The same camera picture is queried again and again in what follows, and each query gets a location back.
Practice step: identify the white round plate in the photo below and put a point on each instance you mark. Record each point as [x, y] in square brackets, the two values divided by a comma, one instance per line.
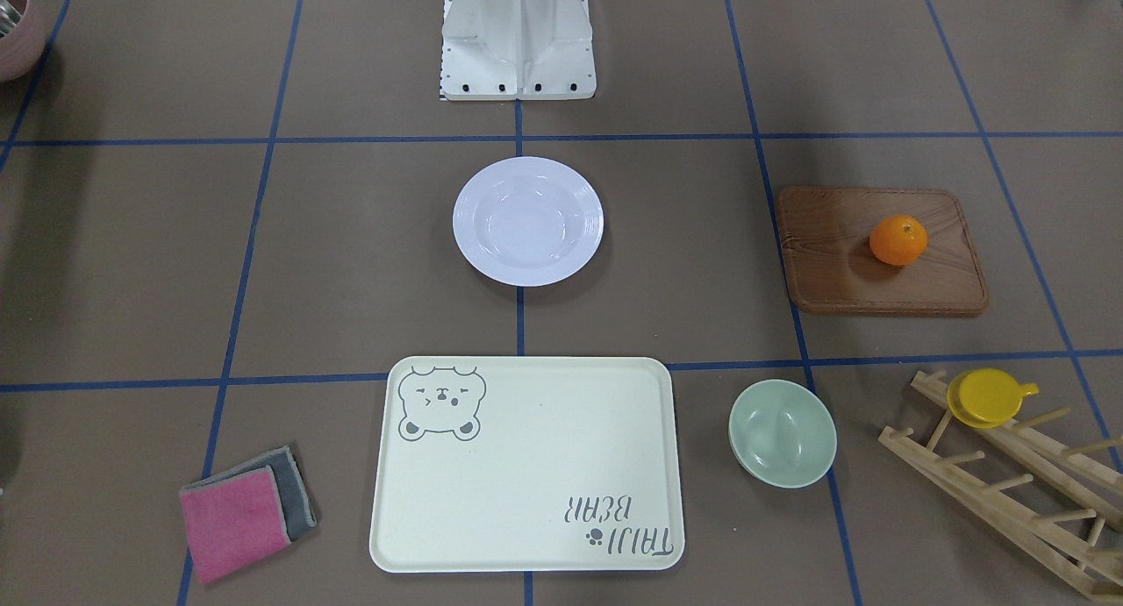
[528, 221]

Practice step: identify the orange fruit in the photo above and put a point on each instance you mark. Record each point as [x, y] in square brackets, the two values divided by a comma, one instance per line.
[898, 240]

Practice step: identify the cream bear tray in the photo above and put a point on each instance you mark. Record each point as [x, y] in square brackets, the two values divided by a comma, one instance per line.
[510, 464]

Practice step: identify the wooden brown tray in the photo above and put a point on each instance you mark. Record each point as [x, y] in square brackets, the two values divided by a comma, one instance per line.
[830, 268]

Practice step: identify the mint green bowl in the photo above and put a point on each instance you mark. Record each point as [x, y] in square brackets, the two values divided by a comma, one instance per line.
[782, 434]

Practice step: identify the grey cloth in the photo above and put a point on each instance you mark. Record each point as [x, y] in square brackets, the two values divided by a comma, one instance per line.
[291, 497]

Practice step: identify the pink cloth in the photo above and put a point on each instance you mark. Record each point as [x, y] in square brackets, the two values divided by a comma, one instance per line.
[233, 523]

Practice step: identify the yellow cup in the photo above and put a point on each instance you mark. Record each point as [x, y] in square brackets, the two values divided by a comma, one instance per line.
[987, 397]

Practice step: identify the pink pot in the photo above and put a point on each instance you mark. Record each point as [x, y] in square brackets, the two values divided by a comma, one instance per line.
[24, 38]

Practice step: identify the wooden dish rack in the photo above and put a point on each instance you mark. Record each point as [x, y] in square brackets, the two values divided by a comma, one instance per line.
[1056, 510]

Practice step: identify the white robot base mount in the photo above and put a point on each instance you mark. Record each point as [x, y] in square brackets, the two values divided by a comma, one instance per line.
[517, 50]

